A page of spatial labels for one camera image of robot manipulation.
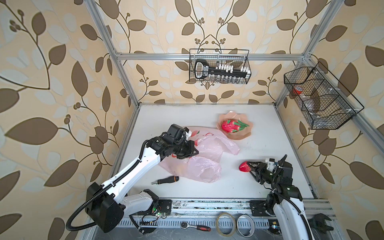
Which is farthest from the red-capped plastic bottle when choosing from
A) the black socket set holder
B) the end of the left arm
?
the end of the left arm

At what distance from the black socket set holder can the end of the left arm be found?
0.43m

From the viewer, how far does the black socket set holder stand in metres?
0.83

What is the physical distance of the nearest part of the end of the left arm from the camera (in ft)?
2.07
